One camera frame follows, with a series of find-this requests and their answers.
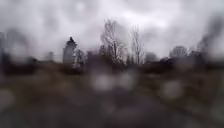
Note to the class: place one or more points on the dark grey path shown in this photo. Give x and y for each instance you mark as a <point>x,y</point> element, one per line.
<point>83,115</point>

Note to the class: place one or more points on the brown grass ground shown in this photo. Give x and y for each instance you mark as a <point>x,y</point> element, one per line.
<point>46,78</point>

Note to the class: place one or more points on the row of dark bushes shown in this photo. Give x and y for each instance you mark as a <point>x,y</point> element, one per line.
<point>20,66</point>

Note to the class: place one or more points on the large bare tree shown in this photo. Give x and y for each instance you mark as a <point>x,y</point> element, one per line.
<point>112,45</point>

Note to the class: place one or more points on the small rounded bare tree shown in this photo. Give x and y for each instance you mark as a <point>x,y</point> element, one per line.
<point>178,52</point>

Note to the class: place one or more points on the dark conifer tree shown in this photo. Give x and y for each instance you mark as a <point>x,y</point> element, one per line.
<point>70,51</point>

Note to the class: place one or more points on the slender bare tree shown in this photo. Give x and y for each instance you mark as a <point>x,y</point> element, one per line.
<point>136,48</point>

